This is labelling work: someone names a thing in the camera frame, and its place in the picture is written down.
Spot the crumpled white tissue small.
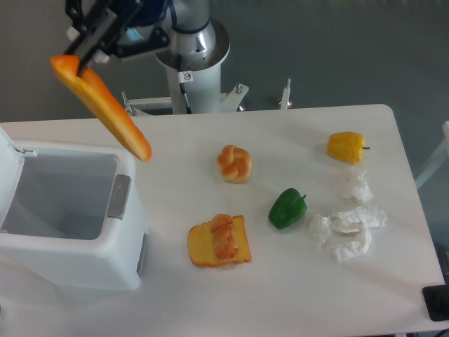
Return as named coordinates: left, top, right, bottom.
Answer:
left=308, top=214, right=331, bottom=246

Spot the crumpled white tissue upper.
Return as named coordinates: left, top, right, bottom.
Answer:
left=342, top=171, right=373, bottom=205

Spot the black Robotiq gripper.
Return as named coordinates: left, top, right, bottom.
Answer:
left=64, top=0, right=170, bottom=77

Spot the green bell pepper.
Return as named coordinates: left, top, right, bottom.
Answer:
left=268, top=187, right=307, bottom=230

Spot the black device at edge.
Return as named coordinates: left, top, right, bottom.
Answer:
left=422, top=285, right=448, bottom=322

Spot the white furniture edge right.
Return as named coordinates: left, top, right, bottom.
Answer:
left=415, top=121, right=448, bottom=190

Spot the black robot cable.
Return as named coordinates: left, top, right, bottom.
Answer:
left=177, top=54, right=193, bottom=114

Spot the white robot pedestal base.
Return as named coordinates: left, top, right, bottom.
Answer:
left=121, top=19, right=294, bottom=117

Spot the long orange baguette bread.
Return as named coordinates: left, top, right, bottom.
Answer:
left=50, top=55, right=152, bottom=162

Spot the yellow bell pepper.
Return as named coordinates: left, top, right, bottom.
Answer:
left=327, top=131, right=370, bottom=164

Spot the braided round bread roll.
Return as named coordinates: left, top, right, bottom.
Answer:
left=216, top=145, right=253, bottom=183

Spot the white plastic trash can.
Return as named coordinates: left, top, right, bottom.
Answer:
left=1, top=132, right=149, bottom=291

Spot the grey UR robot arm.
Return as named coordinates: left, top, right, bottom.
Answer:
left=64, top=1, right=210, bottom=75

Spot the crumpled white tissue large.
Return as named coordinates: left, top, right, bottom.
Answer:
left=330, top=205, right=387, bottom=263

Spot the yellow toast slice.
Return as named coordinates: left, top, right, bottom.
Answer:
left=187, top=214, right=252, bottom=267

